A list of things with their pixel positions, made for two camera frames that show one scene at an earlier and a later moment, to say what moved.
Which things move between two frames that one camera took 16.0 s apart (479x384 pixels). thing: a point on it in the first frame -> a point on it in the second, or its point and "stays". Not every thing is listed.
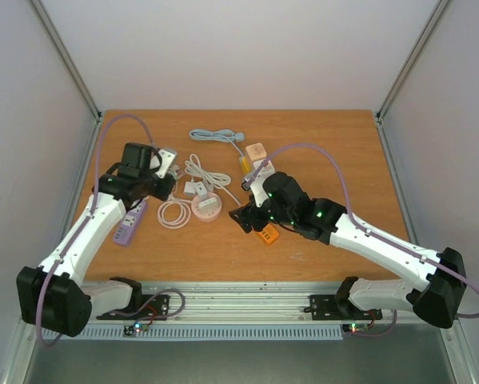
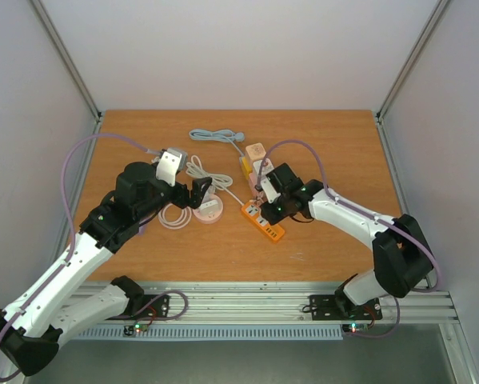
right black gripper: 251,216 -> 269,213
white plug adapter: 209,206 stays
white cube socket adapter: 266,170 stays
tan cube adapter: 256,151 stays
